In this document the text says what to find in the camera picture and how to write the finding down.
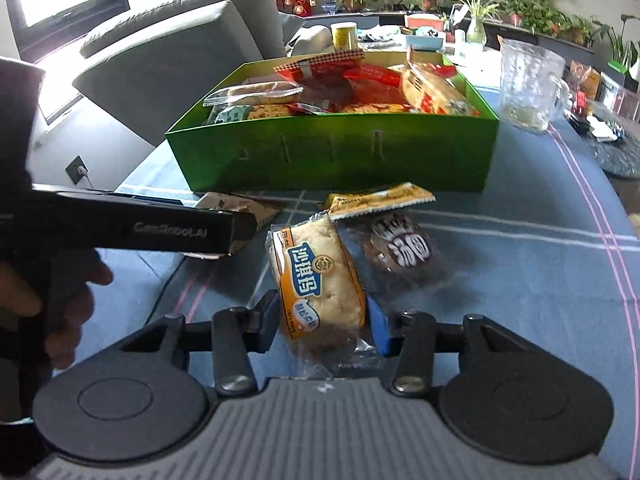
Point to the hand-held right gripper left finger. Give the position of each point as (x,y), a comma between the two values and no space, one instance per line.
(270,321)

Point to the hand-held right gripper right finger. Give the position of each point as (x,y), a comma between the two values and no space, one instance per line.
(377,327)

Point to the yellow white pastry packet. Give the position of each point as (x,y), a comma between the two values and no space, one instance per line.
(320,270)

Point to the brown square snack packet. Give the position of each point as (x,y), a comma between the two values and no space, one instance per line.
(250,207)

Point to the green cracker snack packet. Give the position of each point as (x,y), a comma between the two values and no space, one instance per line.
(227,115)

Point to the green cardboard box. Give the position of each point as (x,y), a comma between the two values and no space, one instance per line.
(340,152)

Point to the red cracker snack packet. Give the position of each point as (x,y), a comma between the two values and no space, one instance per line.
(350,108)

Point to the person's left hand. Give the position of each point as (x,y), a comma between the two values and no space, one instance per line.
(75,310)

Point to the brown round cake packet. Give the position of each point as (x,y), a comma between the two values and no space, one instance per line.
(400,250)

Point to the yellow snack bar packet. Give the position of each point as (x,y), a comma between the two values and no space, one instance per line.
(380,200)

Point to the grey sofa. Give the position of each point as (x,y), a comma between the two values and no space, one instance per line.
(190,50)

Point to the heap of assorted snack packets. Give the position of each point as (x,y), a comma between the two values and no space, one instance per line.
(370,80)

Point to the yellow can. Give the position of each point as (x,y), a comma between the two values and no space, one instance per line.
(344,37)

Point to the glass mug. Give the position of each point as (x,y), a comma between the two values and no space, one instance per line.
(530,85)

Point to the blue plastic basket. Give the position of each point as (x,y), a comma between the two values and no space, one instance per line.
(425,40)

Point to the dark round marble table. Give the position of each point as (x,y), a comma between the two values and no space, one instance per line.
(617,152)

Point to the orange shopping bag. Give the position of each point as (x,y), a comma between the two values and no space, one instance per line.
(582,80)

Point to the spider plant in glass vase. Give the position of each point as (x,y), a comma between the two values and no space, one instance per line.
(475,15)

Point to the clear plastic storage bin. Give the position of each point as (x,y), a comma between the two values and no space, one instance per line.
(622,97)

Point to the tall plant in white pot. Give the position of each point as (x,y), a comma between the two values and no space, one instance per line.
(622,45)

